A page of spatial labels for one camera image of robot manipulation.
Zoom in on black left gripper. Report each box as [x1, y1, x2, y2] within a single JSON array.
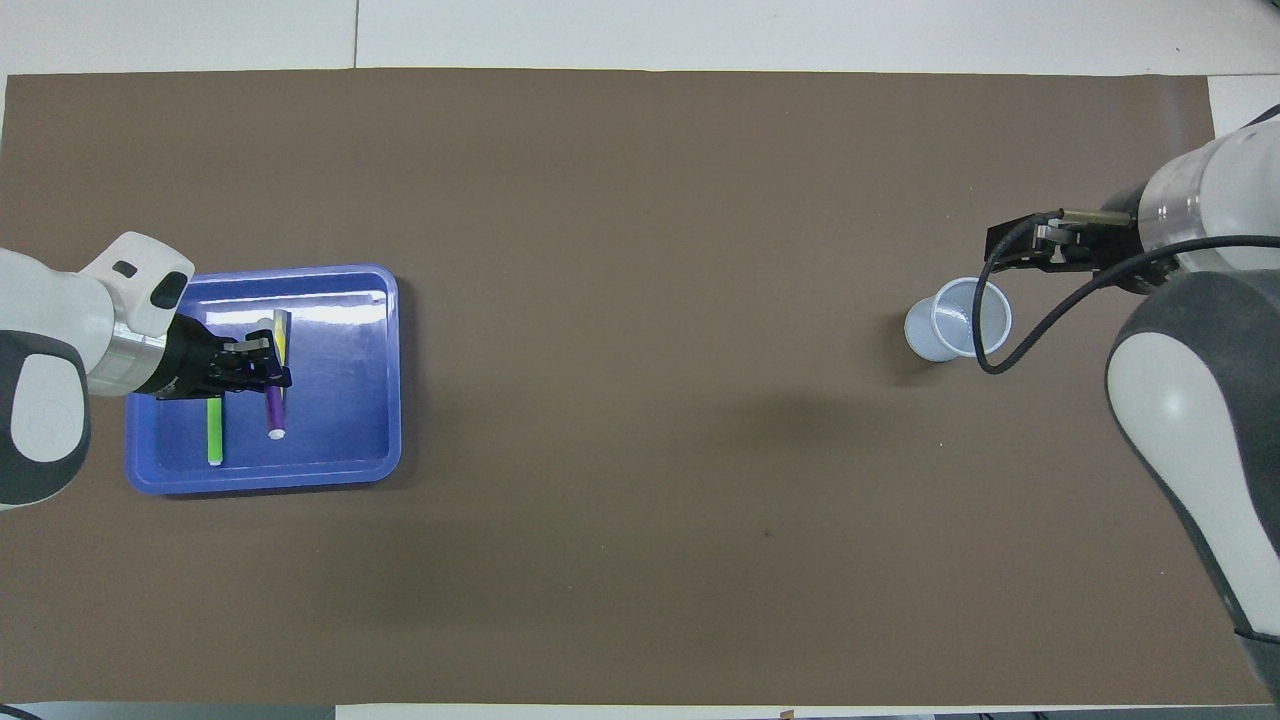
[[158, 315, 293, 399]]

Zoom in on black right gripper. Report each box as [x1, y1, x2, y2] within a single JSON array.
[[987, 190, 1151, 291]]

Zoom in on purple highlighter pen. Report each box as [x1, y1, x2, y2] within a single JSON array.
[[264, 318, 291, 441]]

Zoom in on blue plastic tray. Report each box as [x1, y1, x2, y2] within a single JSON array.
[[125, 264, 403, 497]]

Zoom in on translucent blue plastic cup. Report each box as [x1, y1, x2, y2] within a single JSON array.
[[904, 277, 1013, 363]]

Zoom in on brown table mat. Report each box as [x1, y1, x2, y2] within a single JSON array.
[[0, 68, 1259, 706]]

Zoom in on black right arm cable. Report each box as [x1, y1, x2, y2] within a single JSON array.
[[972, 210, 1280, 376]]

